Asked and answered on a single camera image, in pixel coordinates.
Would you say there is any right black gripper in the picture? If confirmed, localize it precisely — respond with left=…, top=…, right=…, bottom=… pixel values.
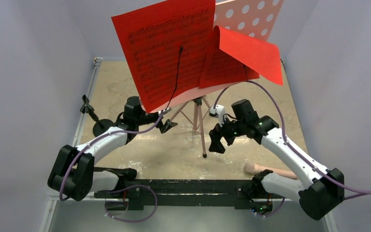
left=209, top=112, right=246, bottom=154

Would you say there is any pink microphone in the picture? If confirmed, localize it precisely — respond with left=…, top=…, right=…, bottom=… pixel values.
left=245, top=162, right=298, bottom=181

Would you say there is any black microphone stand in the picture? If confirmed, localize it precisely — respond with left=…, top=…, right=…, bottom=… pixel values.
left=80, top=95, right=114, bottom=137

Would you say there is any red sheet music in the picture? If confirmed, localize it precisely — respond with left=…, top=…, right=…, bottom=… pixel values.
left=199, top=26, right=284, bottom=88
left=112, top=0, right=215, bottom=112

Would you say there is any pink music stand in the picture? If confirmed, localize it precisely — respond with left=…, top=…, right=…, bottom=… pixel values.
left=153, top=0, right=283, bottom=158

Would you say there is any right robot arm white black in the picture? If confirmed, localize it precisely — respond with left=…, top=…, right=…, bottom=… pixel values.
left=209, top=99, right=344, bottom=220

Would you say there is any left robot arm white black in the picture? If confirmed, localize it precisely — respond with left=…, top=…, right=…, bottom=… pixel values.
left=47, top=96, right=177, bottom=201

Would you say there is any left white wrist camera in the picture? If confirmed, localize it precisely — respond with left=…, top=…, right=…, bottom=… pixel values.
left=158, top=107, right=172, bottom=115

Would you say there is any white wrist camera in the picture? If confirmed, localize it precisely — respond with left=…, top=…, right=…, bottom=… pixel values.
left=158, top=107, right=172, bottom=115
left=209, top=104, right=226, bottom=126

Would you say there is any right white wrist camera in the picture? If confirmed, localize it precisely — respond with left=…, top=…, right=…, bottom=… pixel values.
left=209, top=104, right=226, bottom=126

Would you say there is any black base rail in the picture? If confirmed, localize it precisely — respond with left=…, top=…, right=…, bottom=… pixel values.
left=94, top=179, right=281, bottom=214

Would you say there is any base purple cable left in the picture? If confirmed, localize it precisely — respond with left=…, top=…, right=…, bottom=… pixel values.
left=104, top=185, right=158, bottom=223

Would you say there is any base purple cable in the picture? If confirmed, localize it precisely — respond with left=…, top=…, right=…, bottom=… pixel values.
left=104, top=185, right=158, bottom=223
left=253, top=195, right=286, bottom=219

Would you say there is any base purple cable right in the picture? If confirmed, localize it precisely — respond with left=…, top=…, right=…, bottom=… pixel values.
left=253, top=195, right=286, bottom=219

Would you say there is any aluminium frame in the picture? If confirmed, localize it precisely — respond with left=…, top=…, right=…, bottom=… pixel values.
left=40, top=58, right=338, bottom=232

